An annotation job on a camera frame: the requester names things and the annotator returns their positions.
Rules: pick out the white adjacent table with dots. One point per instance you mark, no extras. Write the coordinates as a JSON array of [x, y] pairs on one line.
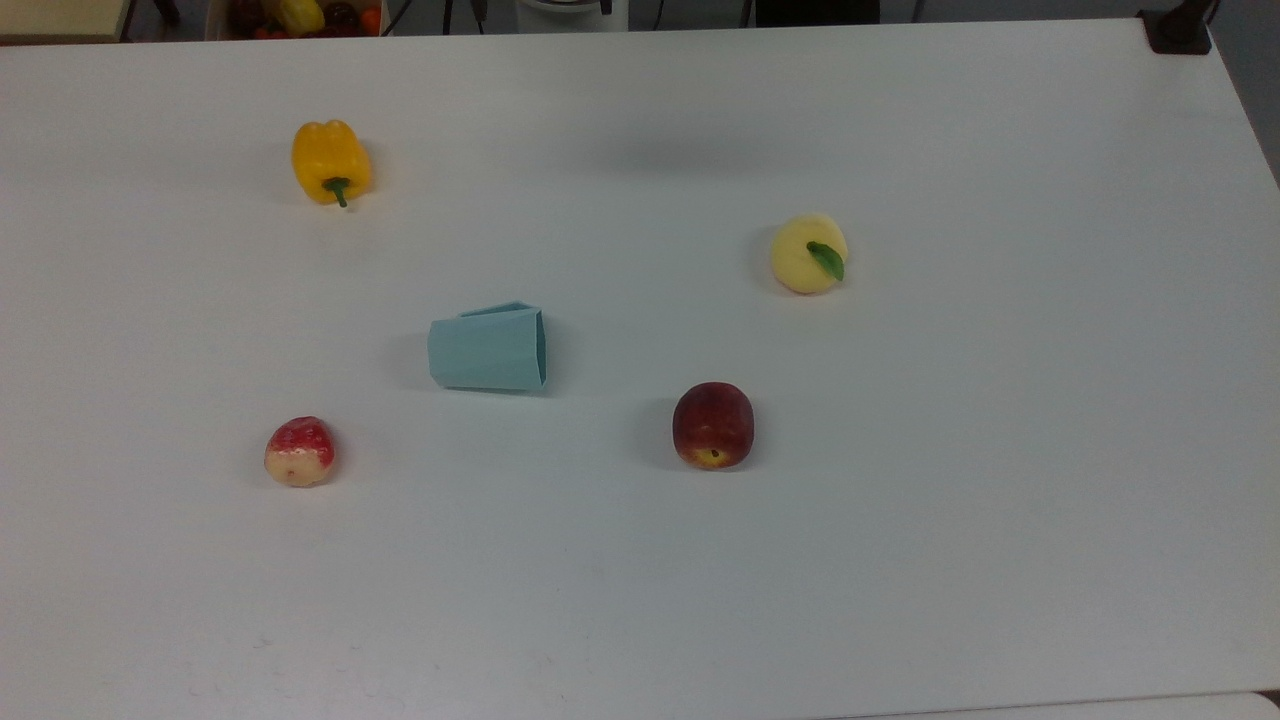
[[1100, 708]]

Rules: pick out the dark red apple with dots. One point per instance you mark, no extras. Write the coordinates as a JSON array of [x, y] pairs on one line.
[[712, 422]]

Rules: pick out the yellow peach with green leaf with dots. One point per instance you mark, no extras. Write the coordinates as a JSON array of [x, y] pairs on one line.
[[803, 258]]

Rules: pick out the basket of fruit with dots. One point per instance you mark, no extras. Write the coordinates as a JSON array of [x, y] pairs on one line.
[[300, 18]]

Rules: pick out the black box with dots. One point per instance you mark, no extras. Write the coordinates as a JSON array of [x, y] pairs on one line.
[[816, 10]]

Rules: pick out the yellow bell pepper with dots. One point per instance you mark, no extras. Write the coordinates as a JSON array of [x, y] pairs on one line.
[[326, 158]]

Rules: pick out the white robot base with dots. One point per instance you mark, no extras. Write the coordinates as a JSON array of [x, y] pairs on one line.
[[570, 12]]

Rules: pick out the black table clamp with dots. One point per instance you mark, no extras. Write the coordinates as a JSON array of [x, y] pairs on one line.
[[1178, 30]]

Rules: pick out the wooden furniture piece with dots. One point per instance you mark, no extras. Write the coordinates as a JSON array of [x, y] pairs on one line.
[[60, 18]]

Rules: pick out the red strawberry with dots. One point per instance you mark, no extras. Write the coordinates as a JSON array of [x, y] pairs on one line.
[[299, 450]]

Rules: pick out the light blue faceted mug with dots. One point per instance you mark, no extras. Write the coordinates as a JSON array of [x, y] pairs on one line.
[[485, 352]]

